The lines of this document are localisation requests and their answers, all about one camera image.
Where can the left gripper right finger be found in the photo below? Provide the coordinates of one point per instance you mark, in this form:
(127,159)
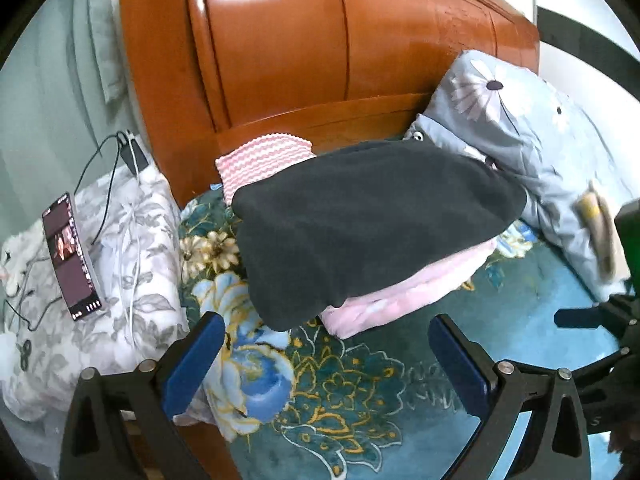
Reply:
(555,444)

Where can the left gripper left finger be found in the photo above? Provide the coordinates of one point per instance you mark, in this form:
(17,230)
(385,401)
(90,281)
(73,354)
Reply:
(95,443)

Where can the black and white hoodie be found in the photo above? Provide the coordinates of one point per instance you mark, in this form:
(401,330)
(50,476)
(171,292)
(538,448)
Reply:
(360,219)

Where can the beige plush garment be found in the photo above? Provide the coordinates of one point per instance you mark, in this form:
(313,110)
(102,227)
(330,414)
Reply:
(606,243)

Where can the black smartphone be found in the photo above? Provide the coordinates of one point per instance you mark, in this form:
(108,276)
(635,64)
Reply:
(70,259)

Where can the teal floral bed blanket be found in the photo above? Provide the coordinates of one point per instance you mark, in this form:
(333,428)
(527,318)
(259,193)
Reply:
(307,405)

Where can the grey floral pillow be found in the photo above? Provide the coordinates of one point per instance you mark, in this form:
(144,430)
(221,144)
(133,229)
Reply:
(130,225)

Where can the pink folded garment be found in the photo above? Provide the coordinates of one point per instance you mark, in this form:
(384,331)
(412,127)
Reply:
(426,287)

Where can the grey-blue floral quilt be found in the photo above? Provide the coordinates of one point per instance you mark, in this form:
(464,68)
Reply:
(508,116)

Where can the black power adapter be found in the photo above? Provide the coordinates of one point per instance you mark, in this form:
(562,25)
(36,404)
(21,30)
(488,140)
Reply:
(131,154)

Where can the pink white striped towel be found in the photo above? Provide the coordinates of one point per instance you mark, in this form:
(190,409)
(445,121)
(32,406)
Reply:
(259,159)

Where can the orange wooden headboard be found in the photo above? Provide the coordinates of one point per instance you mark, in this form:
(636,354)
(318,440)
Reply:
(210,75)

